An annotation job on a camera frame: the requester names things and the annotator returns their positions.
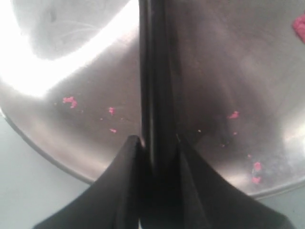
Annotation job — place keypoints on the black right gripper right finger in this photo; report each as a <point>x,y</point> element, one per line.
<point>210,202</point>

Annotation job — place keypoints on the round stainless steel plate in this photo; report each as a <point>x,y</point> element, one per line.
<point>70,84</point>

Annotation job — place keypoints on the black kitchen knife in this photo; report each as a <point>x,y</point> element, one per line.
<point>161,206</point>

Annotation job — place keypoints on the pink clay lump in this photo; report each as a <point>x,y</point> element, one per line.
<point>298,26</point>

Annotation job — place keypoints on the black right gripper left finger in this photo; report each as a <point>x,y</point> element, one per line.
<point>111,202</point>

